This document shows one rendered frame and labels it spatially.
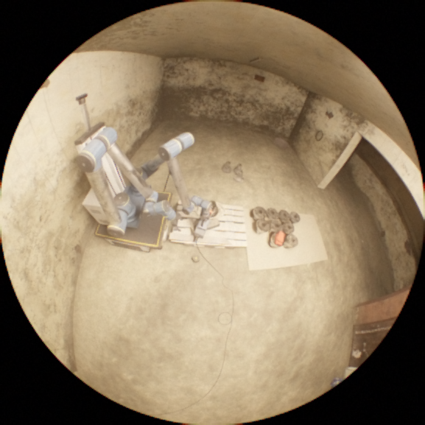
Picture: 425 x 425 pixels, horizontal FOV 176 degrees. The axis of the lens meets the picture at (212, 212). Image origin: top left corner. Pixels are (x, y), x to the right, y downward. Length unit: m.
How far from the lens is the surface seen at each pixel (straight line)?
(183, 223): 2.25
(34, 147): 2.25
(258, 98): 6.44
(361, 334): 4.62
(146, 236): 2.01
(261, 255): 2.47
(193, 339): 2.22
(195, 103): 6.32
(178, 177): 1.31
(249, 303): 2.28
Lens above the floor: 2.11
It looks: 55 degrees down
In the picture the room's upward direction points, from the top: 14 degrees clockwise
